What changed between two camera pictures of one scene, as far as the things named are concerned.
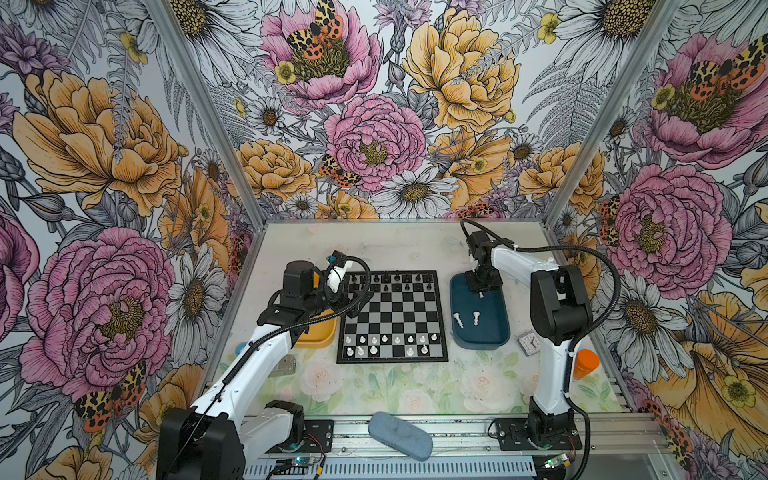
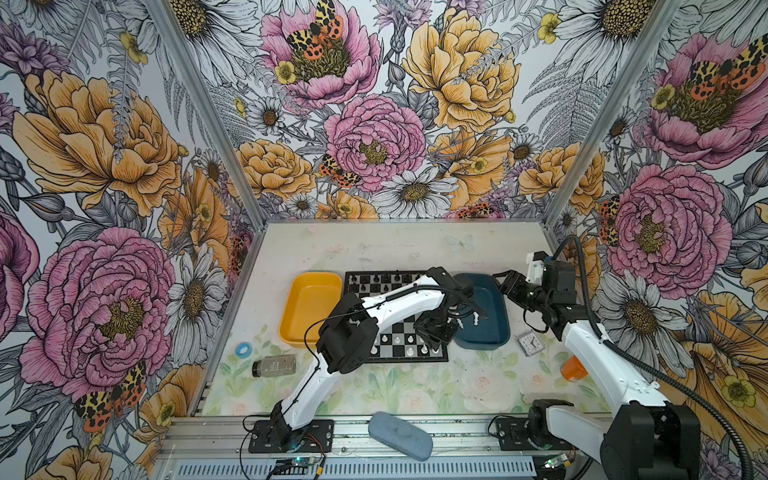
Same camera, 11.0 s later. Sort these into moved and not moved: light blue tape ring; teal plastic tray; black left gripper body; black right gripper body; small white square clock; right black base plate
Moved: black left gripper body; black right gripper body
Not moved: light blue tape ring; small white square clock; right black base plate; teal plastic tray
